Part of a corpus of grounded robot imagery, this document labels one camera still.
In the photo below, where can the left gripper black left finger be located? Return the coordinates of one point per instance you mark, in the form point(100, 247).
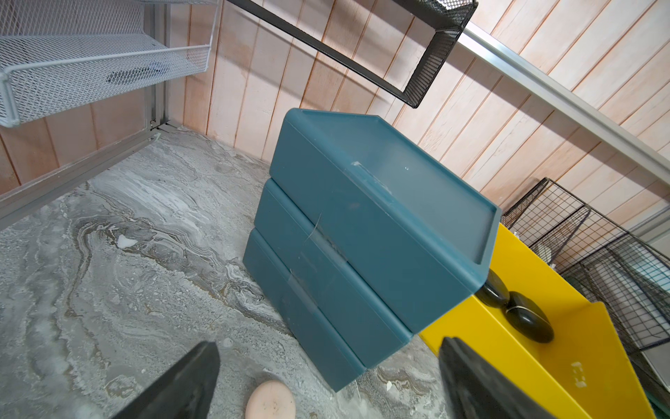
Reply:
point(185, 390)

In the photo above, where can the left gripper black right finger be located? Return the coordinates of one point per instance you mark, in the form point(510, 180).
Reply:
point(475, 389)

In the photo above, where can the black earphone case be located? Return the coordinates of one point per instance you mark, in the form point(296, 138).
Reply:
point(528, 319)
point(493, 293)

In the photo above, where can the yellow top drawer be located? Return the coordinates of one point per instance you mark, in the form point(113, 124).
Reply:
point(553, 343)

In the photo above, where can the teal drawer cabinet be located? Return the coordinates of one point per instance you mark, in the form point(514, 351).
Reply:
point(362, 240)

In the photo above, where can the pink round earphone case far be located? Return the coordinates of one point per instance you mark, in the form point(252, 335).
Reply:
point(271, 399)

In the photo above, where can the black wire desk organizer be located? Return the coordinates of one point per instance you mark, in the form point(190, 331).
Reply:
point(606, 263)

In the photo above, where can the white wire wall shelf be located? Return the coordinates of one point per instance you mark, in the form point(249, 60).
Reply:
point(59, 55)

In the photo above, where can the black mesh wall basket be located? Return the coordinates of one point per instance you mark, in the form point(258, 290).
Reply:
point(401, 48)

